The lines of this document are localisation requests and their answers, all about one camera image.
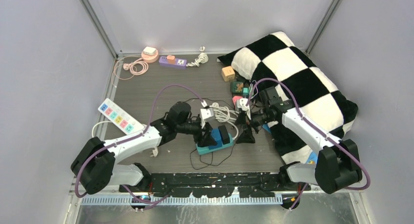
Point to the checkered black white pillow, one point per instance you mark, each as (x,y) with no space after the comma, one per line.
(276,62)

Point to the pink plug adapter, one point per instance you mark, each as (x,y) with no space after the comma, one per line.
(235,99)

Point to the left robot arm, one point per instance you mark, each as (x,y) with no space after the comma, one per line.
(98,163)

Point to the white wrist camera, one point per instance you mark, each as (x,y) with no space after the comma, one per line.
(243,107)
(207,114)

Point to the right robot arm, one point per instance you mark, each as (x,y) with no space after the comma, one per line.
(337,165)

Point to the purple power strip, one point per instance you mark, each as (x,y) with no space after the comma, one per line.
(179,63)

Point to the blue cube socket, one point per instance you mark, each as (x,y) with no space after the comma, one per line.
(216,136)

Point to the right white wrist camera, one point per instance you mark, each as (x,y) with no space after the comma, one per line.
(243,107)

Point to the teal usb power strip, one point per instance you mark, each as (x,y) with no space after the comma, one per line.
(205,150)

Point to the dark green cube socket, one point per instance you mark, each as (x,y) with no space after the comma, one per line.
(236,87)

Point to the small teal adapters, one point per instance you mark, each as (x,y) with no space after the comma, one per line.
(246,92)

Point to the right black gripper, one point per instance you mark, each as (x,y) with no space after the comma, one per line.
(246,135)

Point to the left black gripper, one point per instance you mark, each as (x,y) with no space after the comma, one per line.
(207,138)

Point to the pink round socket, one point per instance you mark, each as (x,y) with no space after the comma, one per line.
(150,58)

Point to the orange cube socket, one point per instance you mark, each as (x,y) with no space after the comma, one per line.
(228,73)

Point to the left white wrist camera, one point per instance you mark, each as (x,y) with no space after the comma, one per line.
(207,114)

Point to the black power adapter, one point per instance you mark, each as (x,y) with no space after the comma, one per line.
(225,138)

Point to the orange small plug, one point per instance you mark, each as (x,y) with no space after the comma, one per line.
(171,58)

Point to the white charger block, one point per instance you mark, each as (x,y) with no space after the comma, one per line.
(149,51)

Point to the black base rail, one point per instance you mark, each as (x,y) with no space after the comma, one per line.
(215,185)

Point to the white colourful power strip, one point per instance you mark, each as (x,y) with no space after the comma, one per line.
(115,114)

